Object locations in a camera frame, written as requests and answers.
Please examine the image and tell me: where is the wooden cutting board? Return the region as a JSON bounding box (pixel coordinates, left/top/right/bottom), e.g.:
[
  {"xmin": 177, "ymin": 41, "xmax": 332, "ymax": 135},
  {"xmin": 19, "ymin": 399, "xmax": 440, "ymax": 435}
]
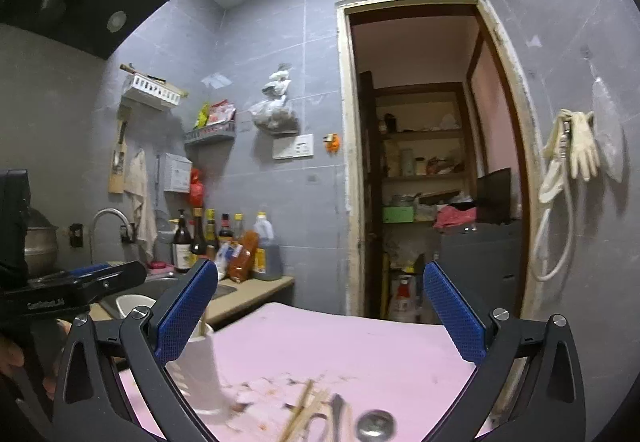
[{"xmin": 108, "ymin": 105, "xmax": 132, "ymax": 195}]

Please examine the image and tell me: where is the steel sink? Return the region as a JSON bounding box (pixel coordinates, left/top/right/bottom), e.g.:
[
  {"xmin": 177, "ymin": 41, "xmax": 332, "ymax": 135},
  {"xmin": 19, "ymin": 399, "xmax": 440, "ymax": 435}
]
[{"xmin": 97, "ymin": 273, "xmax": 239, "ymax": 319}]

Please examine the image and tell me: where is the wooden door frame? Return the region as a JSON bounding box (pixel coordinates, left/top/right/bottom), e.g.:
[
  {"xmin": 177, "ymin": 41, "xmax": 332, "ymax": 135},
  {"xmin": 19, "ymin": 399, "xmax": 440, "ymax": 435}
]
[{"xmin": 336, "ymin": 0, "xmax": 547, "ymax": 324}]

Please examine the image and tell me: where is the wooden shelf unit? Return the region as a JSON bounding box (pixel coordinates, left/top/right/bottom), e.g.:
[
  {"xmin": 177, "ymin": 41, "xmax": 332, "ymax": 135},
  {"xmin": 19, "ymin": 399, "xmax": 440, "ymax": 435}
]
[{"xmin": 357, "ymin": 71, "xmax": 479, "ymax": 319}]

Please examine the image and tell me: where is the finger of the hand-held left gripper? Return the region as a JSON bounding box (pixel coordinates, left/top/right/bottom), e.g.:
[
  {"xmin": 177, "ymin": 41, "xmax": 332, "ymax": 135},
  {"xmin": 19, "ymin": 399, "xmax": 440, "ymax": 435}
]
[
  {"xmin": 29, "ymin": 263, "xmax": 115, "ymax": 284},
  {"xmin": 75, "ymin": 261, "xmax": 148, "ymax": 307}
]

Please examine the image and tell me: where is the cream rubber glove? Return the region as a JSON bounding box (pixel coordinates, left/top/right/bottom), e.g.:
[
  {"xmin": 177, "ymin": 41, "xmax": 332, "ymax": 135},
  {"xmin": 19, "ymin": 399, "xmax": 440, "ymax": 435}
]
[
  {"xmin": 569, "ymin": 111, "xmax": 601, "ymax": 182},
  {"xmin": 538, "ymin": 109, "xmax": 572, "ymax": 204}
]

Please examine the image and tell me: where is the person's left hand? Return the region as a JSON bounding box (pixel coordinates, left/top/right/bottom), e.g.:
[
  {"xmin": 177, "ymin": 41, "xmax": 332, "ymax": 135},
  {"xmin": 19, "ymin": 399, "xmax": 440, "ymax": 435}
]
[{"xmin": 0, "ymin": 337, "xmax": 26, "ymax": 377}]

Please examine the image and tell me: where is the hanging beige towel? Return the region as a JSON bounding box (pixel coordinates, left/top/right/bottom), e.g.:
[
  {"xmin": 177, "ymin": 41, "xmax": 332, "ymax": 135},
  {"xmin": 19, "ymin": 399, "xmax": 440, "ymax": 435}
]
[{"xmin": 123, "ymin": 148, "xmax": 159, "ymax": 259}]

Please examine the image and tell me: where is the orange packet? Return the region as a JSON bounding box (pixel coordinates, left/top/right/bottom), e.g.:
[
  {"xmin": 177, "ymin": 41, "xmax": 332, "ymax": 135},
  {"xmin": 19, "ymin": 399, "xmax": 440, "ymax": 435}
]
[{"xmin": 227, "ymin": 231, "xmax": 261, "ymax": 284}]

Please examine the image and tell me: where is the white oil jug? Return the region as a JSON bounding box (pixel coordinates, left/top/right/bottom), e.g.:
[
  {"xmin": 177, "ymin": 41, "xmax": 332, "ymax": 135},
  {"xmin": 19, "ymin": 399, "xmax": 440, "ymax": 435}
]
[{"xmin": 251, "ymin": 211, "xmax": 283, "ymax": 282}]

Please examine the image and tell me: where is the green box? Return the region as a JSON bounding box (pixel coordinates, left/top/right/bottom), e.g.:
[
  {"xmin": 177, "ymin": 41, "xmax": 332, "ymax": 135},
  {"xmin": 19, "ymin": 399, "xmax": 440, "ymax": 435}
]
[{"xmin": 382, "ymin": 205, "xmax": 416, "ymax": 224}]

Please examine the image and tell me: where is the dark bottle white label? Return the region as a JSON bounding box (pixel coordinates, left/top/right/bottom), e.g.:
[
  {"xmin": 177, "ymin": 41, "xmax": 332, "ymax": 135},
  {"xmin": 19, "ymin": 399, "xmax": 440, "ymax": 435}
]
[{"xmin": 171, "ymin": 209, "xmax": 194, "ymax": 273}]

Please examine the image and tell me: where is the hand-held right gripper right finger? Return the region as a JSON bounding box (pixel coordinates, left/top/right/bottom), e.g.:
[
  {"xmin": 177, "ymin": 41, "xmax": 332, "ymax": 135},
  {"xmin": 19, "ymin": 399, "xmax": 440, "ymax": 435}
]
[{"xmin": 422, "ymin": 262, "xmax": 588, "ymax": 442}]

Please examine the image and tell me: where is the white wall basket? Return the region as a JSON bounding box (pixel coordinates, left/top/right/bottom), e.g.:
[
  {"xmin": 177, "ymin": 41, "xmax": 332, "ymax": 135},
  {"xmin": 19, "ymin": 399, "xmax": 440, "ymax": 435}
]
[{"xmin": 120, "ymin": 64, "xmax": 190, "ymax": 112}]

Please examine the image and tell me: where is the flat clear plastic bag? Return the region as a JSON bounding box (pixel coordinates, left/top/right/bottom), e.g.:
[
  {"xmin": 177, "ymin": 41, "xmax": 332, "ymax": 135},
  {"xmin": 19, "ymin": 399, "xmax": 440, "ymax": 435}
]
[{"xmin": 587, "ymin": 60, "xmax": 626, "ymax": 184}]

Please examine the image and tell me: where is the hanging clear plastic bag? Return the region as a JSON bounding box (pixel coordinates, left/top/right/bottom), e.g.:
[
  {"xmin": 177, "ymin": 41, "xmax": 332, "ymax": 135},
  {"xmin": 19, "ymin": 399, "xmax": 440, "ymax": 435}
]
[{"xmin": 248, "ymin": 64, "xmax": 301, "ymax": 137}]

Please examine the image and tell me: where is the red snack packet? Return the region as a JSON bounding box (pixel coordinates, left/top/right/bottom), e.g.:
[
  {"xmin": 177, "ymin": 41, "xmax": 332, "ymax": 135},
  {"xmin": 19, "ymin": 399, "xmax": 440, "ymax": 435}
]
[{"xmin": 206, "ymin": 100, "xmax": 237, "ymax": 126}]

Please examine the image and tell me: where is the grey wall shelf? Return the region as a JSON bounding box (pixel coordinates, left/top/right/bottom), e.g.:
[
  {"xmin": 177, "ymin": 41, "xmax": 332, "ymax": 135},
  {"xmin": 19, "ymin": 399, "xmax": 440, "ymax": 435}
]
[{"xmin": 183, "ymin": 121, "xmax": 237, "ymax": 147}]

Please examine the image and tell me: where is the metal faucet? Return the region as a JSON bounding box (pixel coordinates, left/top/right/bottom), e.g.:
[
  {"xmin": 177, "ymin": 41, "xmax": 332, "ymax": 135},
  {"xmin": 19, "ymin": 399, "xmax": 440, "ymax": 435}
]
[{"xmin": 90, "ymin": 207, "xmax": 137, "ymax": 274}]

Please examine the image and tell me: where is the white wall socket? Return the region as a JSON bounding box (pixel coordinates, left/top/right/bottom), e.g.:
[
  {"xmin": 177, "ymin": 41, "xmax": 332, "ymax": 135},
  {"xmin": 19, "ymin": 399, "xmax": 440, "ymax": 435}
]
[{"xmin": 272, "ymin": 133, "xmax": 315, "ymax": 160}]

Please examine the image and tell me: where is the metal spoon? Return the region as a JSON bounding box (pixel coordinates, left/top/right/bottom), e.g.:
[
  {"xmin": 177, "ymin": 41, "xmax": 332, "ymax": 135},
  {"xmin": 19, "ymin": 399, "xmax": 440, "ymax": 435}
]
[{"xmin": 356, "ymin": 409, "xmax": 397, "ymax": 439}]

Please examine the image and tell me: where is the white bowl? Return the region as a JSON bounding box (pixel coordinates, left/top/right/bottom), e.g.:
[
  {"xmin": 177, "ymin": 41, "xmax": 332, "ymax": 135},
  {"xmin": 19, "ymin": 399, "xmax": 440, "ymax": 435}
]
[{"xmin": 115, "ymin": 295, "xmax": 159, "ymax": 321}]

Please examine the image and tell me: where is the black cabinet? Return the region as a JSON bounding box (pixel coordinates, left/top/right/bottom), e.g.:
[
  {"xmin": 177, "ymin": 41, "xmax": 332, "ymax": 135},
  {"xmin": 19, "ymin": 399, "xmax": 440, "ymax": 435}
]
[{"xmin": 439, "ymin": 219, "xmax": 524, "ymax": 326}]

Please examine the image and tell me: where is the white cup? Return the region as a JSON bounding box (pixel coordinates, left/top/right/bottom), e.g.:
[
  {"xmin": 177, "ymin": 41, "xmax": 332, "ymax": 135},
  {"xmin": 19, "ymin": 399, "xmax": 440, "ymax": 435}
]
[{"xmin": 165, "ymin": 319, "xmax": 227, "ymax": 417}]

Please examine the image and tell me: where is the pink foam mat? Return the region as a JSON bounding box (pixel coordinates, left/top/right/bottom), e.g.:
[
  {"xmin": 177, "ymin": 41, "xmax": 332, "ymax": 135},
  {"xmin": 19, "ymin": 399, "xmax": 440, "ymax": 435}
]
[{"xmin": 117, "ymin": 302, "xmax": 528, "ymax": 442}]

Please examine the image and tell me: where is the metal pot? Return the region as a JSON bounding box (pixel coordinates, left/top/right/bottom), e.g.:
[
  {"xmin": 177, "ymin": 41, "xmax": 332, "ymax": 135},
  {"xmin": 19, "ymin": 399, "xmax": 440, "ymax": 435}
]
[{"xmin": 22, "ymin": 207, "xmax": 60, "ymax": 279}]

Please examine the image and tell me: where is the black monitor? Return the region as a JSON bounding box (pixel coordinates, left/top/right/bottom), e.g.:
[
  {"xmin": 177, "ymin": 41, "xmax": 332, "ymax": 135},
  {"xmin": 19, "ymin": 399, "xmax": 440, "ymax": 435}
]
[{"xmin": 476, "ymin": 167, "xmax": 513, "ymax": 226}]

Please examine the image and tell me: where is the white hose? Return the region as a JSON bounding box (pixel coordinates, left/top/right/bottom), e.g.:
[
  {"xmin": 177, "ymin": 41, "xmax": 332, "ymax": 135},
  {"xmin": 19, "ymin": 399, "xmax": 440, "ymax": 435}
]
[{"xmin": 530, "ymin": 162, "xmax": 577, "ymax": 284}]

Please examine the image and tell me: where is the blue white packet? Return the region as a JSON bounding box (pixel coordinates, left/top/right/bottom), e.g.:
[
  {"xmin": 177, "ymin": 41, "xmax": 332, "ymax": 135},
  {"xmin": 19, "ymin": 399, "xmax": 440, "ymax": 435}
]
[{"xmin": 215, "ymin": 242, "xmax": 236, "ymax": 279}]

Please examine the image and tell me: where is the white wall box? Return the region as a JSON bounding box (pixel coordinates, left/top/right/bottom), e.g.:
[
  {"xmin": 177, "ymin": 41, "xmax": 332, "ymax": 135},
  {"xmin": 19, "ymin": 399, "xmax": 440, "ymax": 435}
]
[{"xmin": 157, "ymin": 152, "xmax": 194, "ymax": 194}]

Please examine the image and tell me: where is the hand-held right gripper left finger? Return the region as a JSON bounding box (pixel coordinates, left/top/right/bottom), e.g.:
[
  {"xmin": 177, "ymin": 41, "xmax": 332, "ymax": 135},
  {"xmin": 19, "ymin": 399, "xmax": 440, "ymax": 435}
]
[{"xmin": 50, "ymin": 258, "xmax": 221, "ymax": 442}]

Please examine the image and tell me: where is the red cloth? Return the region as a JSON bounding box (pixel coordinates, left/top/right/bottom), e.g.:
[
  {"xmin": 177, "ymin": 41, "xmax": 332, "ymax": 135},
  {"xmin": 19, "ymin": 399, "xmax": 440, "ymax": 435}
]
[{"xmin": 432, "ymin": 206, "xmax": 479, "ymax": 231}]

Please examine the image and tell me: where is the red plastic bag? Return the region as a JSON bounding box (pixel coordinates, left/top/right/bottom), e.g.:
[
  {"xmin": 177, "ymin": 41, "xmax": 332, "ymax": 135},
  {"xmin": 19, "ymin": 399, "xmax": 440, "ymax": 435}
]
[{"xmin": 188, "ymin": 168, "xmax": 206, "ymax": 208}]

